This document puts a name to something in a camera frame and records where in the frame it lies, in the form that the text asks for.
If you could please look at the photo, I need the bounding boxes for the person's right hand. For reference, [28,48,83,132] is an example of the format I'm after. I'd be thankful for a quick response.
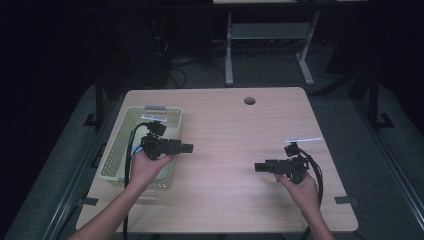
[275,172,321,215]

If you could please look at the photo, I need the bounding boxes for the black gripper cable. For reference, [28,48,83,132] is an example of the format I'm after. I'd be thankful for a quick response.
[122,121,158,240]
[297,147,325,240]

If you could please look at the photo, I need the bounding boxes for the pale yellow plastic basket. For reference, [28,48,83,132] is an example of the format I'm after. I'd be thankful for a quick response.
[98,105,184,190]

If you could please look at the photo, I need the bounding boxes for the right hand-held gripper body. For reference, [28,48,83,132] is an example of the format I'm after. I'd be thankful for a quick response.
[284,136,324,185]

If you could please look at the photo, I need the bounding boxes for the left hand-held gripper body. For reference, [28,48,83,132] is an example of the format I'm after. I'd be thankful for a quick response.
[140,114,183,161]

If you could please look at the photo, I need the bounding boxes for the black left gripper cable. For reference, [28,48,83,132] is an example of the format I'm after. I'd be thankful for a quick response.
[122,121,158,240]

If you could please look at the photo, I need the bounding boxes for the person's left hand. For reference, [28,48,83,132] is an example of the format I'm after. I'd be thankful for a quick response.
[127,150,176,193]

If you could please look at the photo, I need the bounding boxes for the white metal desk frame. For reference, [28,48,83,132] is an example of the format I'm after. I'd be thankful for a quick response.
[224,9,322,87]

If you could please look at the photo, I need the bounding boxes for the black tape strip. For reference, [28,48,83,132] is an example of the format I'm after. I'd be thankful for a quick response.
[333,196,360,206]
[76,196,100,207]

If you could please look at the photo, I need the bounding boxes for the black metal stand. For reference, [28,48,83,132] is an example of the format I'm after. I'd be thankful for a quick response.
[83,74,107,128]
[367,71,396,132]

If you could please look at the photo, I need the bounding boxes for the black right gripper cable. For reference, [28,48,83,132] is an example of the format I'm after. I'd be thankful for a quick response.
[297,147,325,240]

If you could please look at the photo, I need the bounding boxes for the tangle of floor cables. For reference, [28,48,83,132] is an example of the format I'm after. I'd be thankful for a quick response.
[153,34,228,90]

